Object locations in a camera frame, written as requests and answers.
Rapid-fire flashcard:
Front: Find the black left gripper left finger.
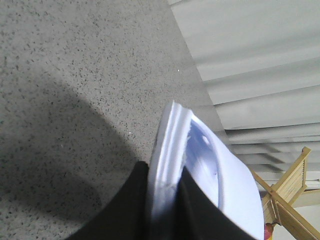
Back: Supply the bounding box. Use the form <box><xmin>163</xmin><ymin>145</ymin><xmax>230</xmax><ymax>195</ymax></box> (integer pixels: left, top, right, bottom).
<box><xmin>67</xmin><ymin>161</ymin><xmax>149</xmax><ymax>240</ymax></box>

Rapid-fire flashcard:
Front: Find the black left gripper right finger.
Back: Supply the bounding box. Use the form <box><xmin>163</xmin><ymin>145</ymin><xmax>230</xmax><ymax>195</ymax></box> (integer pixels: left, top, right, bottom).
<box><xmin>173</xmin><ymin>167</ymin><xmax>258</xmax><ymax>240</ymax></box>

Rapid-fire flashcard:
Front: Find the light blue slipper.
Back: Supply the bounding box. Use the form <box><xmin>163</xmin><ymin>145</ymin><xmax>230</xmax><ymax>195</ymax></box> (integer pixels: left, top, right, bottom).
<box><xmin>146</xmin><ymin>102</ymin><xmax>264</xmax><ymax>240</ymax></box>

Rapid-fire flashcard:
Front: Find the small red object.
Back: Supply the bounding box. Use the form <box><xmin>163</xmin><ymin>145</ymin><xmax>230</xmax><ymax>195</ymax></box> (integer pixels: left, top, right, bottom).
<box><xmin>264</xmin><ymin>223</ymin><xmax>274</xmax><ymax>240</ymax></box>

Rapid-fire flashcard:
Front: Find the white pleated curtain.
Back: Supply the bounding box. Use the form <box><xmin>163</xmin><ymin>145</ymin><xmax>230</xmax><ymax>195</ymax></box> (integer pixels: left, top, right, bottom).
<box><xmin>168</xmin><ymin>0</ymin><xmax>320</xmax><ymax>190</ymax></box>

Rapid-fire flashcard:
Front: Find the wooden rack frame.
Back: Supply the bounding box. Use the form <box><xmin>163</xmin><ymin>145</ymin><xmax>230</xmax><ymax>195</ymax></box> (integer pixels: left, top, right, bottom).
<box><xmin>251</xmin><ymin>147</ymin><xmax>320</xmax><ymax>240</ymax></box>

